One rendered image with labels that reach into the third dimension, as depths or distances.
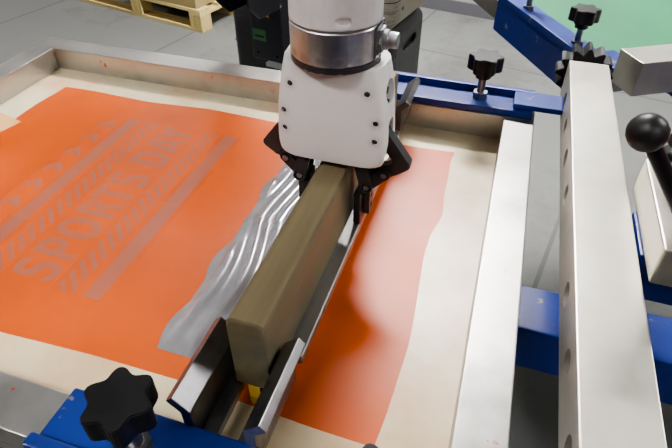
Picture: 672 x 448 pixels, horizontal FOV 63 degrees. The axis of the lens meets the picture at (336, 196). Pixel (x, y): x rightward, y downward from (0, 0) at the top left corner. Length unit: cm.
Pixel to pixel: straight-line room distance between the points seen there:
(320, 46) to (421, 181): 29
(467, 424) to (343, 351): 13
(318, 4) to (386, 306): 28
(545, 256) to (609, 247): 155
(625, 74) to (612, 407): 57
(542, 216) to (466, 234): 162
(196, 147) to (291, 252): 35
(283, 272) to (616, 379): 23
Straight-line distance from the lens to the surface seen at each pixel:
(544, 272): 200
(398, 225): 61
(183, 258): 59
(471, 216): 63
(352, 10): 42
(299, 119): 48
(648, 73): 87
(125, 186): 71
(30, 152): 82
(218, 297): 54
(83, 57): 99
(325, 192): 48
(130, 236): 63
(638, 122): 43
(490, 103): 76
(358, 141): 48
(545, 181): 241
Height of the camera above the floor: 136
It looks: 39 degrees down
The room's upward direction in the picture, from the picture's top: straight up
